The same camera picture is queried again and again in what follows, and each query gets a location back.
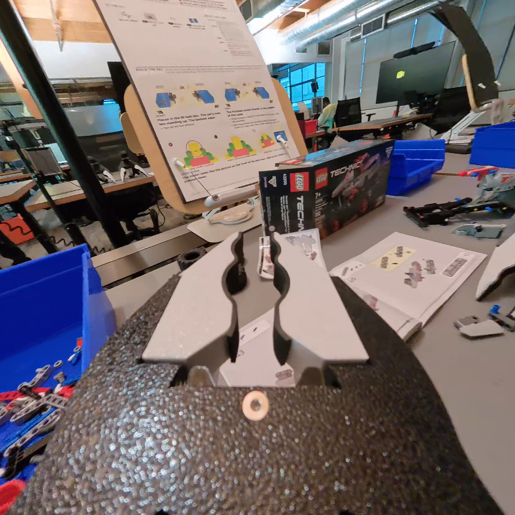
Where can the sticker sheet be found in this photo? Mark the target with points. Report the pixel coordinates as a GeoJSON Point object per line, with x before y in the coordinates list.
{"type": "Point", "coordinates": [301, 245]}

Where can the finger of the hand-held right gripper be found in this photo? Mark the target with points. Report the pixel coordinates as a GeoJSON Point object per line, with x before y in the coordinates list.
{"type": "Point", "coordinates": [497, 267]}

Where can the black toy tyre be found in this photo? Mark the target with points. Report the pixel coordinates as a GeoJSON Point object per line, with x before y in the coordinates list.
{"type": "Point", "coordinates": [189, 260]}

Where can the large black wall screen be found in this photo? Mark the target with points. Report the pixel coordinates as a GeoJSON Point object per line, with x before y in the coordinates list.
{"type": "Point", "coordinates": [414, 76]}

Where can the partly built toy model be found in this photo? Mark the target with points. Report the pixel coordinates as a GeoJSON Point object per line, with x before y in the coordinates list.
{"type": "Point", "coordinates": [442, 209]}

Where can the blue storage bin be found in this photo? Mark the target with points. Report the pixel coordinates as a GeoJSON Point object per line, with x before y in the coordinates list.
{"type": "Point", "coordinates": [418, 161]}
{"type": "Point", "coordinates": [495, 145]}

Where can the pile of small building parts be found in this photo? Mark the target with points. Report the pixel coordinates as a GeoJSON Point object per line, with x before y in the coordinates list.
{"type": "Point", "coordinates": [36, 398]}

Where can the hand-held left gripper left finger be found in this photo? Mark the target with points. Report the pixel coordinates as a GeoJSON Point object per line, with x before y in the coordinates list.
{"type": "Point", "coordinates": [189, 305]}

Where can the orange crate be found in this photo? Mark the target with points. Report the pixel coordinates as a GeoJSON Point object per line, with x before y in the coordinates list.
{"type": "Point", "coordinates": [16, 233]}

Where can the grey toy panel piece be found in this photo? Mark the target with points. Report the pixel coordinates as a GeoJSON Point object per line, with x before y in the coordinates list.
{"type": "Point", "coordinates": [478, 230]}

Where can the grey desk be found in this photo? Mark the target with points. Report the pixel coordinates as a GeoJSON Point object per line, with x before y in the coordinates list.
{"type": "Point", "coordinates": [462, 382]}

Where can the blue bin with printed tag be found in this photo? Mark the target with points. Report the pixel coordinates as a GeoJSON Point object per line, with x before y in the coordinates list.
{"type": "Point", "coordinates": [40, 305]}

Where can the wooden office table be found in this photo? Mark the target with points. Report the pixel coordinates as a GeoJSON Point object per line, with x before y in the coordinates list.
{"type": "Point", "coordinates": [382, 122]}
{"type": "Point", "coordinates": [60, 193]}

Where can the silver ventilation duct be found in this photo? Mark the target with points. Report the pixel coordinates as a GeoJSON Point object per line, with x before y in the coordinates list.
{"type": "Point", "coordinates": [322, 20]}

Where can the printed instruction board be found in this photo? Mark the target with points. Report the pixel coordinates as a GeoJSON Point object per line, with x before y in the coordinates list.
{"type": "Point", "coordinates": [201, 100]}

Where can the open instruction booklet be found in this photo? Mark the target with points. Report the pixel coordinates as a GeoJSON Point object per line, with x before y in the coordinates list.
{"type": "Point", "coordinates": [402, 277]}

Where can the black toy set box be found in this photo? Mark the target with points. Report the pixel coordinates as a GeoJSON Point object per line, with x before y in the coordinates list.
{"type": "Point", "coordinates": [346, 189]}

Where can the wooden board stand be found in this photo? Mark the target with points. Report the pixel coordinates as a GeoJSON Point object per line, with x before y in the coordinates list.
{"type": "Point", "coordinates": [134, 108]}

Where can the dark grey toy panel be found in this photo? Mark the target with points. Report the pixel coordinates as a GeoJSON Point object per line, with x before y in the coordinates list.
{"type": "Point", "coordinates": [466, 321]}

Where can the black office chair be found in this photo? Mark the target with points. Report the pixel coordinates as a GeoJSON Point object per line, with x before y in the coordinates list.
{"type": "Point", "coordinates": [348, 110]}

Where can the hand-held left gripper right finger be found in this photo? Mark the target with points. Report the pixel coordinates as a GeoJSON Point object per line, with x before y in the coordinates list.
{"type": "Point", "coordinates": [318, 318]}

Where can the black metal post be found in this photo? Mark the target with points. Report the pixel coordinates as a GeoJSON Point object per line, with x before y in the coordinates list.
{"type": "Point", "coordinates": [60, 120]}

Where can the black and blue toy part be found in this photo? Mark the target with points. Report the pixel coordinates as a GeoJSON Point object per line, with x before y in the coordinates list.
{"type": "Point", "coordinates": [501, 318]}

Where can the light grey toy panel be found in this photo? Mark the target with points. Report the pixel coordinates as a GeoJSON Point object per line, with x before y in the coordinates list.
{"type": "Point", "coordinates": [481, 329]}

